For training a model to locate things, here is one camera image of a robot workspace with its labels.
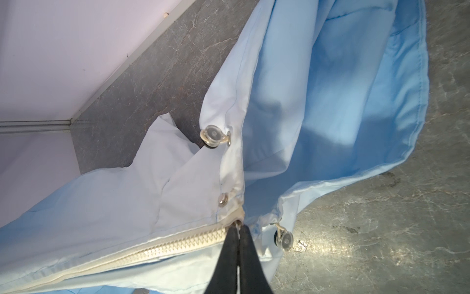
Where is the light blue jacket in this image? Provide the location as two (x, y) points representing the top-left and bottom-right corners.
(1, 1), (429, 294)

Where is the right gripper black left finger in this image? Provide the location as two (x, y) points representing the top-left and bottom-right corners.
(205, 225), (239, 294)

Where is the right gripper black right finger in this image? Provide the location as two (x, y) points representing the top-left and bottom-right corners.
(238, 225), (273, 294)

